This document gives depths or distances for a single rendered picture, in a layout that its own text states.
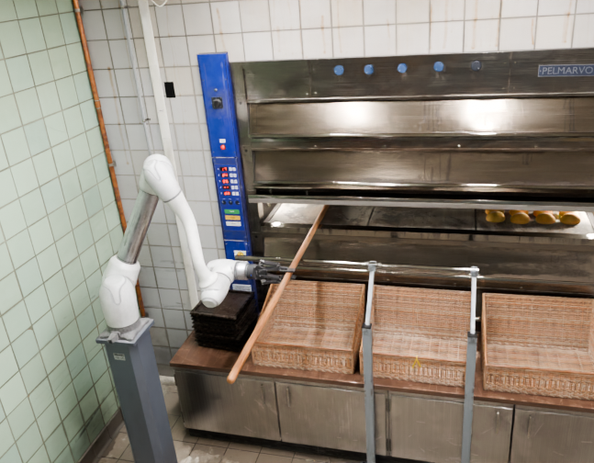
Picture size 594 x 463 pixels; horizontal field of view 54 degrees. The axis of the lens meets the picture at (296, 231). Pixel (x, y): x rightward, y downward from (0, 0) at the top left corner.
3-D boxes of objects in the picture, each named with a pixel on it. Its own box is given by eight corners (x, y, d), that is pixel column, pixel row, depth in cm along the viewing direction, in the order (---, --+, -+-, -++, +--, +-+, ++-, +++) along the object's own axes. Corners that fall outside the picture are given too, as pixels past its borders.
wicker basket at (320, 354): (275, 317, 360) (271, 277, 348) (367, 323, 345) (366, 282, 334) (251, 366, 317) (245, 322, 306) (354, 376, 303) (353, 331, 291)
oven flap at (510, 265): (265, 266, 348) (265, 232, 346) (596, 285, 300) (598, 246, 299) (263, 267, 344) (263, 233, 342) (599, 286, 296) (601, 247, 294)
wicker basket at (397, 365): (373, 324, 344) (372, 283, 333) (473, 333, 329) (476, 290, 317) (358, 377, 302) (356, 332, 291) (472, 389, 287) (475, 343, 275)
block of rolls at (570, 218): (483, 184, 370) (484, 175, 368) (565, 186, 358) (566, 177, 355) (486, 223, 317) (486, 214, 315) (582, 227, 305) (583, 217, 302)
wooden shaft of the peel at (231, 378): (233, 385, 211) (232, 378, 210) (226, 384, 212) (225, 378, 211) (331, 203, 360) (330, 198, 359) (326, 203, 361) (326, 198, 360)
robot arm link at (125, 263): (96, 302, 284) (97, 281, 304) (129, 309, 291) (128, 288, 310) (147, 155, 264) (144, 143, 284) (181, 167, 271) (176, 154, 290)
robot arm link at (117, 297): (105, 332, 271) (95, 290, 262) (106, 311, 288) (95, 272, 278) (140, 323, 275) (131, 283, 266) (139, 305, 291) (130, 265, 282)
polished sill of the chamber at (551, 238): (263, 228, 345) (263, 221, 343) (601, 241, 297) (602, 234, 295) (261, 232, 339) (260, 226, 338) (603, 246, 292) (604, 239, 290)
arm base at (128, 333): (94, 343, 274) (91, 333, 271) (117, 317, 293) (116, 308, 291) (128, 346, 269) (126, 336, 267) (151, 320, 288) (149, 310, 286)
